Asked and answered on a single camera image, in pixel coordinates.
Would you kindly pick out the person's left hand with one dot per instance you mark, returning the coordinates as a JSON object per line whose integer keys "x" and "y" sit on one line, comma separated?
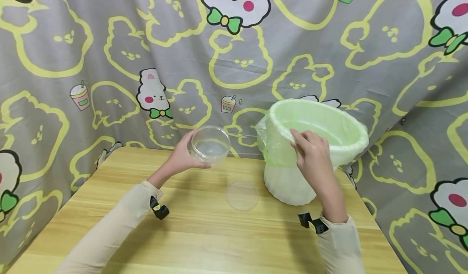
{"x": 181, "y": 157}

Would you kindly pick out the person's right hand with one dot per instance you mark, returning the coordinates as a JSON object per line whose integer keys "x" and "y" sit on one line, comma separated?
{"x": 315, "y": 164}

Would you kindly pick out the person's right thumb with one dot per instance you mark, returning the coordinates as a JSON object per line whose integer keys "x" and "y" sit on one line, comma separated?
{"x": 297, "y": 148}

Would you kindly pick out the person's right fingers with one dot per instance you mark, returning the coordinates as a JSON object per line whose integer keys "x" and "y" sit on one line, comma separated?
{"x": 313, "y": 139}

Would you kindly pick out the person's left thumb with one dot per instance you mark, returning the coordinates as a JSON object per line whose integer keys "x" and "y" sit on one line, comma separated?
{"x": 202, "y": 165}

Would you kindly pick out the person's left index finger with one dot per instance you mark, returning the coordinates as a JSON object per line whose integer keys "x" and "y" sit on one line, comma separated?
{"x": 190, "y": 135}

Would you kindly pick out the light green trash bag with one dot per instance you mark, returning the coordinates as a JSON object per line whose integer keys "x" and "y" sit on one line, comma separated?
{"x": 278, "y": 144}

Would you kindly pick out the clear plastic bowl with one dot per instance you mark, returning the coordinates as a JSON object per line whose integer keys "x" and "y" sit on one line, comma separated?
{"x": 212, "y": 146}

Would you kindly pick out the person's right forearm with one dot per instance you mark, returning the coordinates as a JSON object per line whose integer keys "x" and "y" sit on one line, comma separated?
{"x": 340, "y": 237}

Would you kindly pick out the white trash bin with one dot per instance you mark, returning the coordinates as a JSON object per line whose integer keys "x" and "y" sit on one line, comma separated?
{"x": 287, "y": 184}

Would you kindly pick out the clear round plastic lid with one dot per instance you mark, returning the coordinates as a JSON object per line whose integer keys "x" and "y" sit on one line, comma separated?
{"x": 242, "y": 195}

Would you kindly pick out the black wrist band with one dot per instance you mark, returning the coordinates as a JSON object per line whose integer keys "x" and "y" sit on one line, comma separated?
{"x": 159, "y": 209}
{"x": 313, "y": 223}

